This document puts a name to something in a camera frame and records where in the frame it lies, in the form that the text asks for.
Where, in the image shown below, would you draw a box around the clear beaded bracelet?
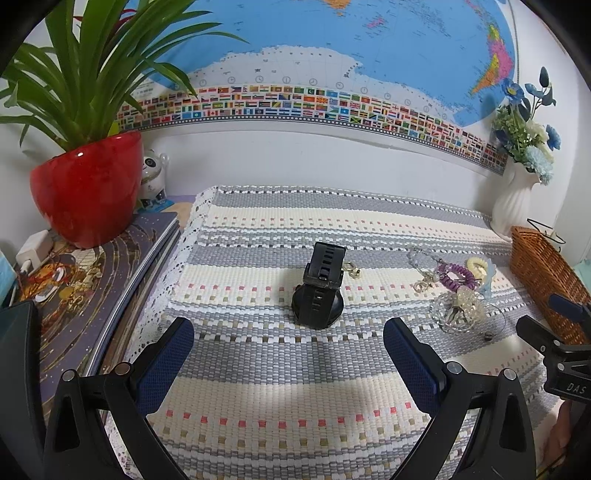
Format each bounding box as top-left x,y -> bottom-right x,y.
428,290 -> 492,335

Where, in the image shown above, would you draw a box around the small gold earring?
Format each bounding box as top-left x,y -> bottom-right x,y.
342,262 -> 361,279

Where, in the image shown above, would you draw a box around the black watch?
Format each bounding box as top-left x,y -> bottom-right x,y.
291,242 -> 346,330

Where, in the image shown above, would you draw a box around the brown wicker basket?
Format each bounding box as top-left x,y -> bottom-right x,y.
510,226 -> 590,345

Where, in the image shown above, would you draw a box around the light blue hair clip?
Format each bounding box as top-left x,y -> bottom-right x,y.
478,263 -> 497,300

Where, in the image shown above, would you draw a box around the white ribbed vase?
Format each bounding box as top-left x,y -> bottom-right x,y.
491,163 -> 539,242

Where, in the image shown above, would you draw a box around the dark illustrated book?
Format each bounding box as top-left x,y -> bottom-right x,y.
16,212 -> 180,417

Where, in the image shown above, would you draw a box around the woven striped table mat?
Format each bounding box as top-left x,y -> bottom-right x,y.
126,186 -> 560,479

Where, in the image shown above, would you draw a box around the blue white artificial flowers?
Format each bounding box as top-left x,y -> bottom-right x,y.
493,66 -> 562,185

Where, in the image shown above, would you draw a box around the white power adapter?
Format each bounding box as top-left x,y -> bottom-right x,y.
16,230 -> 53,273

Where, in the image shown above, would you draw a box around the red plant pot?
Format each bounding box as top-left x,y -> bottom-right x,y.
30,131 -> 143,249

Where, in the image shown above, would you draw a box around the white panda figurine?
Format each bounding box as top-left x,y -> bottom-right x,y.
138,149 -> 168,209

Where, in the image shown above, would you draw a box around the world map poster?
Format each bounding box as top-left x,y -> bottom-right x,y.
117,1 -> 518,174

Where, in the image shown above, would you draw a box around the green leafy plant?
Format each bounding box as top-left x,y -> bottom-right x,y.
1,1 -> 225,152

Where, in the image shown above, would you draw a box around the black wire holder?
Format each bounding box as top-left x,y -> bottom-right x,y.
527,218 -> 566,253

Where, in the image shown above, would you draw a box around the purple spiral hair tie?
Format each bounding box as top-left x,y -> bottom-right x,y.
435,261 -> 478,292

